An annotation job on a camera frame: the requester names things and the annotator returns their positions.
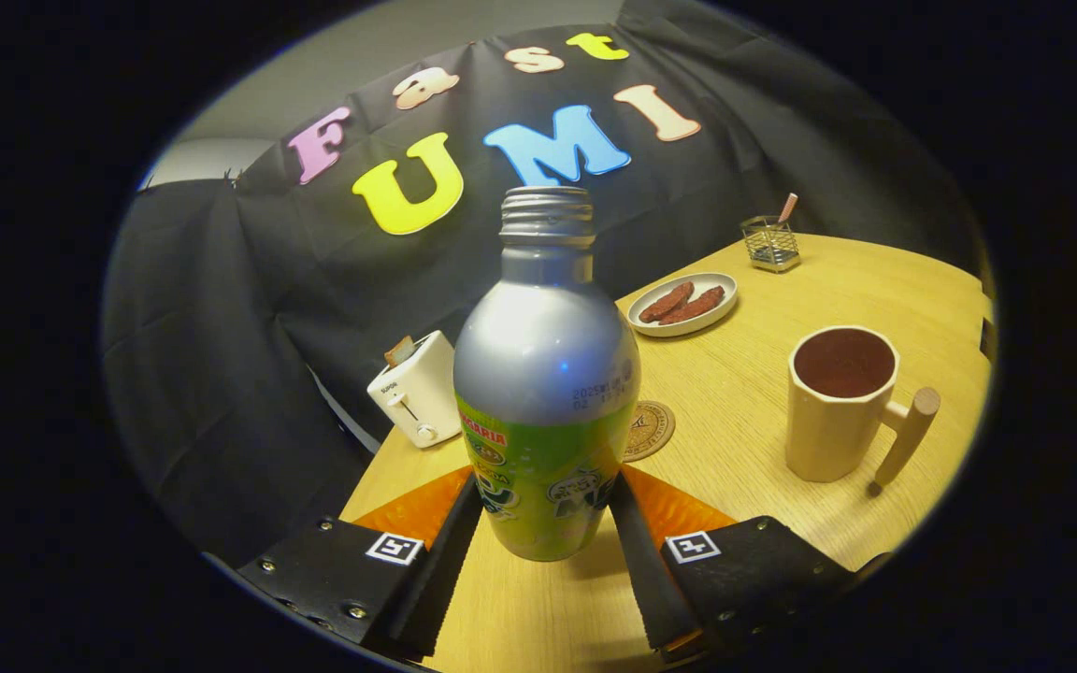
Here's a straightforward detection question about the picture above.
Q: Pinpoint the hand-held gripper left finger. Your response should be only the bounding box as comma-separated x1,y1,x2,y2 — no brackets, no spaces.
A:
237,465,485,661

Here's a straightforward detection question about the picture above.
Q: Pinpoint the white toaster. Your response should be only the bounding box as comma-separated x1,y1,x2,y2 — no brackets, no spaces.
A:
366,329,463,450

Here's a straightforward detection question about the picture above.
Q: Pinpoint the brown sausage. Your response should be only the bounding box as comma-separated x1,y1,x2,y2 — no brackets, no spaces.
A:
660,286,726,326
639,281,695,324

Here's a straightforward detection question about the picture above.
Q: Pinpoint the black backdrop cloth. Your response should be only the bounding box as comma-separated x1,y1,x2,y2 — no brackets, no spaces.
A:
101,0,984,566

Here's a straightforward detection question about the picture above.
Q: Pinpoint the wooden table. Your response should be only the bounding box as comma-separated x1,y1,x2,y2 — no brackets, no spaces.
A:
340,232,996,673

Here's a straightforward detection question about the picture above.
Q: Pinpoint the round wooden coaster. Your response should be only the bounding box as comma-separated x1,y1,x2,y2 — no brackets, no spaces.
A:
623,400,677,463

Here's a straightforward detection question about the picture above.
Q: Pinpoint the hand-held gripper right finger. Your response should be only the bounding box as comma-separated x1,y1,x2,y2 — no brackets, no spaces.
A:
608,465,893,665

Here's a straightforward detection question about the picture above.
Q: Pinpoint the wire mesh holder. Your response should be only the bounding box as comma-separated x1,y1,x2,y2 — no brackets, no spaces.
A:
740,215,802,274

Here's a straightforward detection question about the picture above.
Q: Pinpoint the silver green juice bottle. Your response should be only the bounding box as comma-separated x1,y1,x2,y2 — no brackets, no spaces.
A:
452,185,642,563

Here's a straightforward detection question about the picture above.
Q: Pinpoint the white oval plate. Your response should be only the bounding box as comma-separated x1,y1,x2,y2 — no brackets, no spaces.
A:
626,272,740,337

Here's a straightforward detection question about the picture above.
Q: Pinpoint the cream cup with wooden handle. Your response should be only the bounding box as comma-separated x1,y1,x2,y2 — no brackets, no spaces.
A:
784,324,941,489

